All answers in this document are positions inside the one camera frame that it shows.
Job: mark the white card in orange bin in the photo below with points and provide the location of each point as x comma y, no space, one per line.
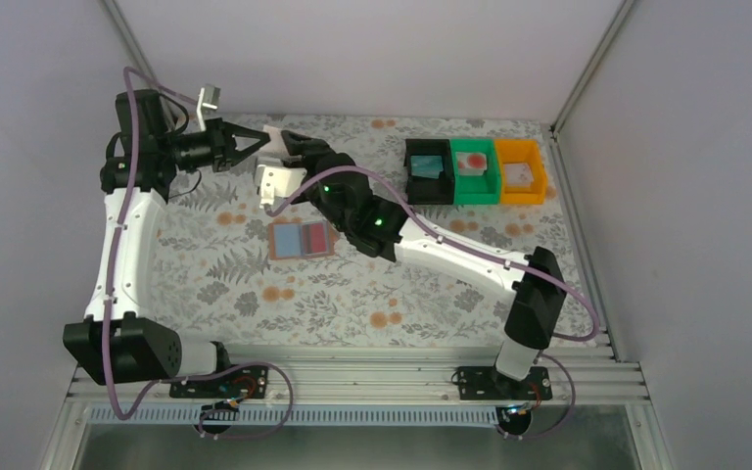
517,175

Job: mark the orange plastic bin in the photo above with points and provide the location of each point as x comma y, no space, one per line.
522,151

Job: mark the floral table mat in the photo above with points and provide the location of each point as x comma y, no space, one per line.
213,276

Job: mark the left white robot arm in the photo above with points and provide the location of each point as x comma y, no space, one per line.
118,339

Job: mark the white red card in green bin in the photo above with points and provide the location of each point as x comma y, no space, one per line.
471,163

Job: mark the black plastic bin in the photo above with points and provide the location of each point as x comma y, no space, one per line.
422,191

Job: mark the green plastic bin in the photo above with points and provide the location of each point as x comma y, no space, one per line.
476,190

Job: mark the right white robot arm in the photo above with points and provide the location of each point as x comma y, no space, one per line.
390,229

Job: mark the red credit card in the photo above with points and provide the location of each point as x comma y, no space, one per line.
316,239

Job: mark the orange leather card holder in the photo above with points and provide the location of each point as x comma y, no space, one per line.
301,240

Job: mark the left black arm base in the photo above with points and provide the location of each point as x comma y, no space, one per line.
227,392

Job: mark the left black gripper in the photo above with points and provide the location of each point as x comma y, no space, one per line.
222,144

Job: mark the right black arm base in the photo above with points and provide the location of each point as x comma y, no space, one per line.
522,396

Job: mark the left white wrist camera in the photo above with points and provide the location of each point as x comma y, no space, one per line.
207,103

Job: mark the aluminium mounting rail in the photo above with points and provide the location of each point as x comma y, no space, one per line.
422,376

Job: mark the teal credit card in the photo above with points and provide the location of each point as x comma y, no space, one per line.
426,166

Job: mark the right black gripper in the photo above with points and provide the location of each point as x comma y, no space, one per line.
310,155

